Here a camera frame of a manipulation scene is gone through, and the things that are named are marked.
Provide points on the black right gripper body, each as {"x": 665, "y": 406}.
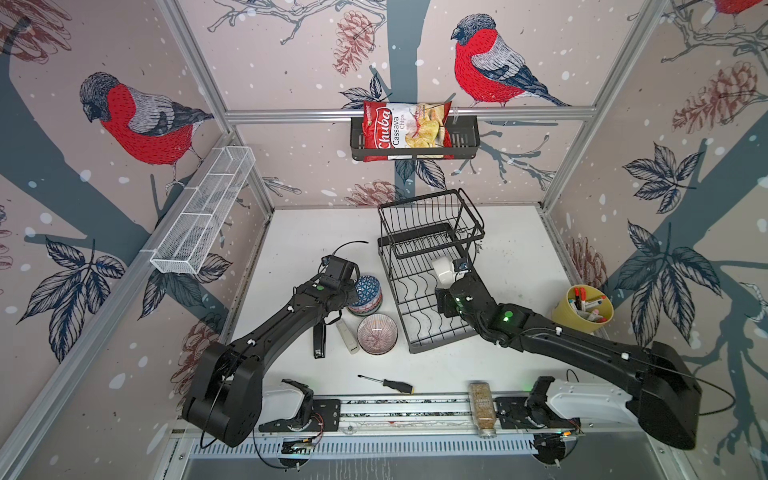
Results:
{"x": 445, "y": 303}

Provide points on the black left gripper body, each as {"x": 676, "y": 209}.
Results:
{"x": 347, "y": 293}

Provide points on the blue patterned bowl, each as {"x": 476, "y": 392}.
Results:
{"x": 370, "y": 296}

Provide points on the white ceramic bowl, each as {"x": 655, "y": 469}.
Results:
{"x": 445, "y": 272}

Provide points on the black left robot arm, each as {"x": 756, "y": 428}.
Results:
{"x": 225, "y": 397}

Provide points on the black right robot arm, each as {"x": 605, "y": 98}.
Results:
{"x": 665, "y": 397}

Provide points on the black stapler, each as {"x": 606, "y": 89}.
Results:
{"x": 319, "y": 340}

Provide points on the white rectangular block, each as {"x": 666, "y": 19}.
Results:
{"x": 348, "y": 338}

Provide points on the pink ribbed bowl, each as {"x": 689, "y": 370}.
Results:
{"x": 377, "y": 334}

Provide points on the grain filled jar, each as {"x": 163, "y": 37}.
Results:
{"x": 482, "y": 409}

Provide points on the black yellow screwdriver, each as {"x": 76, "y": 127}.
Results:
{"x": 399, "y": 386}

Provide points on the yellow cup holder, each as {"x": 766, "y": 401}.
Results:
{"x": 596, "y": 313}

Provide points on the red chips bag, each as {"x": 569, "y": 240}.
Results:
{"x": 405, "y": 125}

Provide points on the black wire dish rack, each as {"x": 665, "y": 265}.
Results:
{"x": 414, "y": 233}

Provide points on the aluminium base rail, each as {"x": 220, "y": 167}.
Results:
{"x": 387, "y": 426}

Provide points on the black wall basket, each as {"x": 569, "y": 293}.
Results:
{"x": 458, "y": 139}

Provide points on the white mesh wall shelf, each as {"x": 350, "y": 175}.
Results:
{"x": 185, "y": 247}

